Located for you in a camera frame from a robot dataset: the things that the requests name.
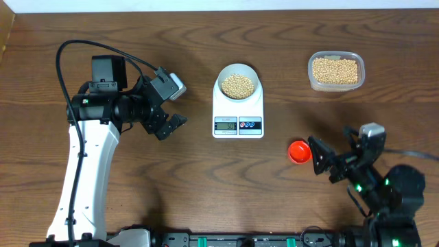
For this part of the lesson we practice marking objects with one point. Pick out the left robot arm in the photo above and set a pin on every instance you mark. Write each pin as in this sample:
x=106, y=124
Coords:
x=96, y=118

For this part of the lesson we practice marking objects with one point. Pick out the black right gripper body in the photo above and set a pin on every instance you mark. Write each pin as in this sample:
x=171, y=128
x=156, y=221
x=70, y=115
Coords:
x=362, y=175

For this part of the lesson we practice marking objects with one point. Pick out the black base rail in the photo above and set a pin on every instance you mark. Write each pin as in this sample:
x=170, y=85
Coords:
x=247, y=240

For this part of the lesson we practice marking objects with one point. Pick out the pale grey bowl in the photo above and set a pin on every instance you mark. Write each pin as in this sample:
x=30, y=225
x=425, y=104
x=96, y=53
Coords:
x=241, y=69

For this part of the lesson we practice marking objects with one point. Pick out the red measuring scoop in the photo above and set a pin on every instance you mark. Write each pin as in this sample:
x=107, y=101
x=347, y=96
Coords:
x=299, y=152

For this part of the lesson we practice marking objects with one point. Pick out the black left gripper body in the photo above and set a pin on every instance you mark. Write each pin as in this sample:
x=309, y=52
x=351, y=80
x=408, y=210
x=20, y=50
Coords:
x=143, y=109

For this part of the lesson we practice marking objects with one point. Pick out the clear plastic container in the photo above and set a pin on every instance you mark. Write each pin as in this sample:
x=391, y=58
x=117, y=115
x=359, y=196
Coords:
x=337, y=55

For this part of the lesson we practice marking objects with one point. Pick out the brown cardboard box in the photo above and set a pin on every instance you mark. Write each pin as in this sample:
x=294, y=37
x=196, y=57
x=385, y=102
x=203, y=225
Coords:
x=7, y=17

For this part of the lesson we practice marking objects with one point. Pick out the soybeans in bowl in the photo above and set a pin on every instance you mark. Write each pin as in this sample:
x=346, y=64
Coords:
x=237, y=87

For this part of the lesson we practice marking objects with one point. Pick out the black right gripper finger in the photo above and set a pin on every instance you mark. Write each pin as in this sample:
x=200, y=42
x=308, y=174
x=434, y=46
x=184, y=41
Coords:
x=322, y=154
x=352, y=136

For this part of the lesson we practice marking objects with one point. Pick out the soybeans in container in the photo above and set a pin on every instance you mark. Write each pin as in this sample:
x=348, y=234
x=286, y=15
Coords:
x=328, y=71

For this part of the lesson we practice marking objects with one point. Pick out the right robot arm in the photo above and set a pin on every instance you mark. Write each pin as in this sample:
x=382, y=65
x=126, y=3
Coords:
x=392, y=200

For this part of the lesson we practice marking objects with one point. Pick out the white digital kitchen scale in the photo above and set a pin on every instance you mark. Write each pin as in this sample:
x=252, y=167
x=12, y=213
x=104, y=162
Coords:
x=237, y=119

